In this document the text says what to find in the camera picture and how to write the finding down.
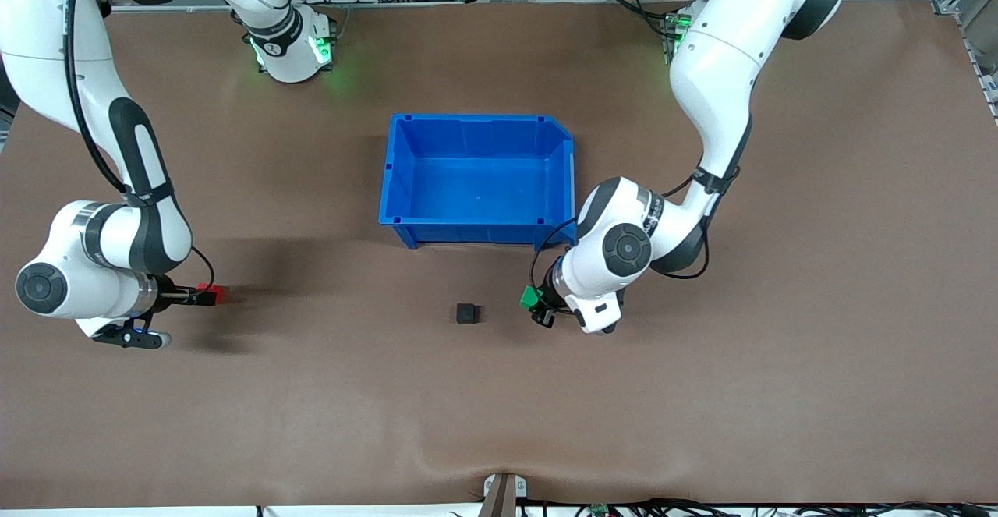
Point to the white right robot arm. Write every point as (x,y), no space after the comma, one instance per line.
(47,33)

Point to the black cube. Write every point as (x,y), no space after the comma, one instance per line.
(466,313)

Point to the blue plastic bin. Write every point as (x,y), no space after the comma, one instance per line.
(483,182)

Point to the red cube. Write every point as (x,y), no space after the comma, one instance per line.
(212,292)

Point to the metal table edge bracket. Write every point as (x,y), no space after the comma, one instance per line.
(503,493)

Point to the brown table mat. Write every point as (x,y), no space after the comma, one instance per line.
(499,408)

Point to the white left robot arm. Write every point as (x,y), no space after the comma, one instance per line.
(717,57)

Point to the aluminium corner frame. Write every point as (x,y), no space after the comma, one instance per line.
(963,2)

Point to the small green connector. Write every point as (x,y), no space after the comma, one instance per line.
(599,509)

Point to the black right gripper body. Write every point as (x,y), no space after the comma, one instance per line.
(168,295)

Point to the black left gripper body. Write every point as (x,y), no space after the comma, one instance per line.
(548,299)

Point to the green cube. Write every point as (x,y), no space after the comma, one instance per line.
(531,296)

